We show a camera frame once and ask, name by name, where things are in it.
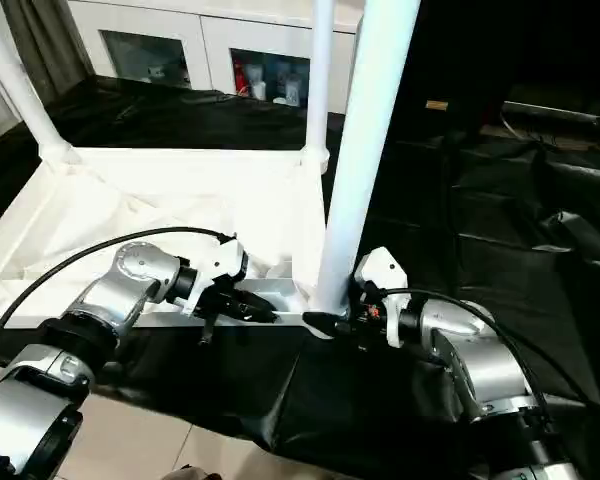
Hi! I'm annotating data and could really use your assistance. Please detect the white plastic table top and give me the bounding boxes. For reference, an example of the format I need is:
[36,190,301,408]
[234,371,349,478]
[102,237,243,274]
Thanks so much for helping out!
[0,144,352,342]

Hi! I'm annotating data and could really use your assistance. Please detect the black mat cover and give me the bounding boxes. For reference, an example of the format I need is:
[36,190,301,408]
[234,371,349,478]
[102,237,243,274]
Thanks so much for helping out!
[0,74,600,480]

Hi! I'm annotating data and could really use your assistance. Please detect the dark robot foot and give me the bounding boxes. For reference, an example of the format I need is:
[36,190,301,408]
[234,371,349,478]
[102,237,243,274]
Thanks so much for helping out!
[169,464,222,480]

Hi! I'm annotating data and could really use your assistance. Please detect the white cabinet with glass doors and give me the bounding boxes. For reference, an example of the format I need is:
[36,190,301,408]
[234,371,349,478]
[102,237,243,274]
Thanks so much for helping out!
[67,0,366,115]

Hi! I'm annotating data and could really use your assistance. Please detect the grey metal rod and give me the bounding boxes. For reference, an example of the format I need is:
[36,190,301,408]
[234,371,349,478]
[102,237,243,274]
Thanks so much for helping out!
[502,101,600,130]

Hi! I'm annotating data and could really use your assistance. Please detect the black case with gold label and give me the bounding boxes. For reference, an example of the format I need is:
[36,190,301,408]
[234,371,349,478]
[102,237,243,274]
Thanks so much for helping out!
[394,0,512,137]

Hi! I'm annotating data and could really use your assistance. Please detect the grey curtain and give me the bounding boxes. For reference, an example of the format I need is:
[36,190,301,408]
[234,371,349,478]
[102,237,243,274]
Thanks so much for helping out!
[2,0,95,100]

